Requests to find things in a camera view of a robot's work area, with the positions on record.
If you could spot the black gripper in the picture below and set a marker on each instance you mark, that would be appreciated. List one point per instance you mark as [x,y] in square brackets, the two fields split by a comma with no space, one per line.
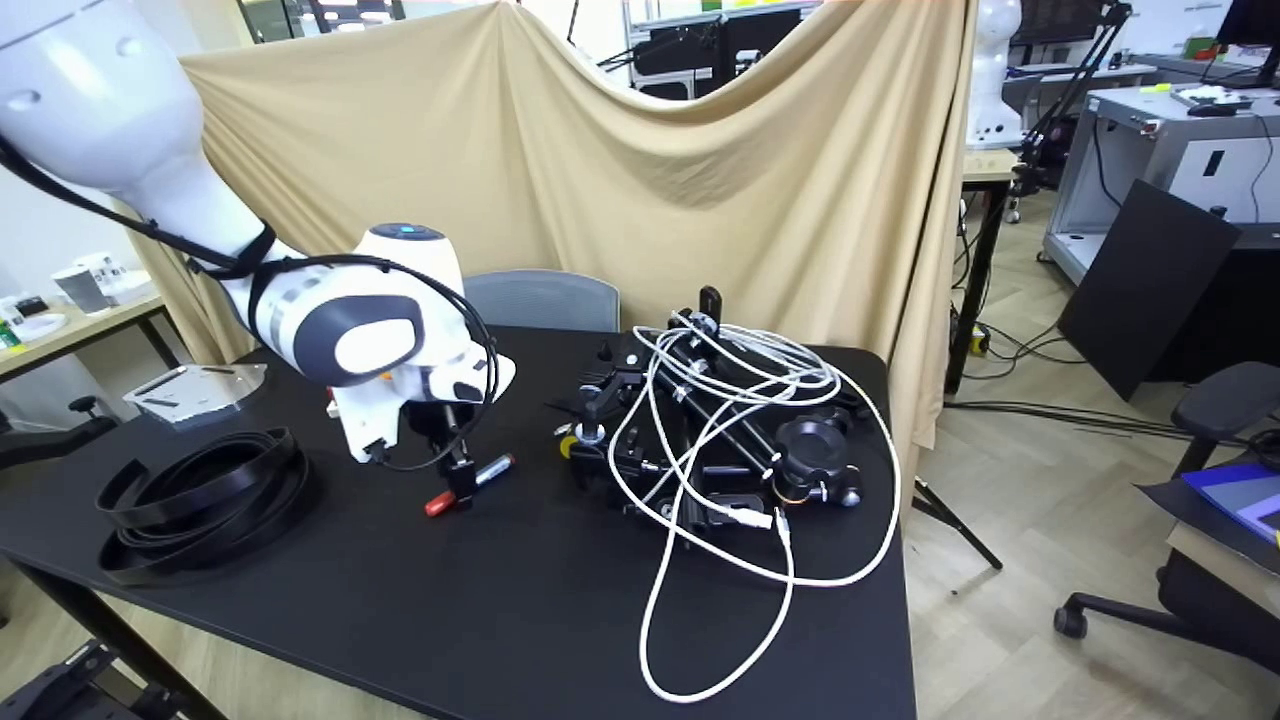
[431,422]

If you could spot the white marker with orange cap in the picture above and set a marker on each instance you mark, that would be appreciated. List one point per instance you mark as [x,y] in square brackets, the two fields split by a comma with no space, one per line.
[487,473]

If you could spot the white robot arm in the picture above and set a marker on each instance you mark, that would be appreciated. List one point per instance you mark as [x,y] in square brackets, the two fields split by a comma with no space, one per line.
[94,106]

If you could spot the grey chair back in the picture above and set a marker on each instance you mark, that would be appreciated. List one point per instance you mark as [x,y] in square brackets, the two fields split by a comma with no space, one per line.
[540,301]

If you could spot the clear plastic box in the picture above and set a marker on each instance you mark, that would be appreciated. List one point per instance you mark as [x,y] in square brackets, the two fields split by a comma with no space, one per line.
[192,388]

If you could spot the beige cloth backdrop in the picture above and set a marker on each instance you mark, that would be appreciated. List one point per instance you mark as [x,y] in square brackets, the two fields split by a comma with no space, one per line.
[600,175]

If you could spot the black table leg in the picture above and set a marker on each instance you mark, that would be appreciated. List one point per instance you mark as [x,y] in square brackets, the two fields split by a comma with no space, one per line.
[123,643]

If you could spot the wooden desk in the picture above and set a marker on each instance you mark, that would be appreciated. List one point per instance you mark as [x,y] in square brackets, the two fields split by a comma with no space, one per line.
[81,324]

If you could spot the background equipment desk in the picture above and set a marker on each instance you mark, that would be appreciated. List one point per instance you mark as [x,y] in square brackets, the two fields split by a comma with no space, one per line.
[706,45]

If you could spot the black stand leg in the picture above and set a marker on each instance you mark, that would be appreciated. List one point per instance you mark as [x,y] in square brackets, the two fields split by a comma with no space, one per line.
[953,522]

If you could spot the wooden side table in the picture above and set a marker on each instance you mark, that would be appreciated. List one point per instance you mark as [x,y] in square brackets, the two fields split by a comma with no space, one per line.
[986,164]

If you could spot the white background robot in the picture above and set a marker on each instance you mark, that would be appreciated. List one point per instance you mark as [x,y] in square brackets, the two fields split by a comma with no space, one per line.
[992,82]

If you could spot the black flat panel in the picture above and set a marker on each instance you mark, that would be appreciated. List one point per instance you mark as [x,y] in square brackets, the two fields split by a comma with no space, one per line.
[1144,286]

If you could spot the black office chair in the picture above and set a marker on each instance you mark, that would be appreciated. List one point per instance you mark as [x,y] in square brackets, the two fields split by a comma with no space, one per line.
[1235,402]

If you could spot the blue flat item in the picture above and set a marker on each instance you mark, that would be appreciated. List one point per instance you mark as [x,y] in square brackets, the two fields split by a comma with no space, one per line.
[1245,495]

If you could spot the grey equipment cabinet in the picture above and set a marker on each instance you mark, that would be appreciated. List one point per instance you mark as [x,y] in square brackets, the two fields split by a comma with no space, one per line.
[1203,164]

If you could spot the black camera rig heap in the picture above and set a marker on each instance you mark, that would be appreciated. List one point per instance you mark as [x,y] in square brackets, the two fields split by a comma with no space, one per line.
[815,452]

